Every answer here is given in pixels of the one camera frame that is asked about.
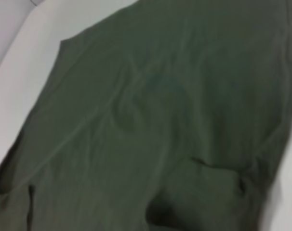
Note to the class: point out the dark green shirt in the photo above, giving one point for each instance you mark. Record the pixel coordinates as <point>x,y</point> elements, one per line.
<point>148,120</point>

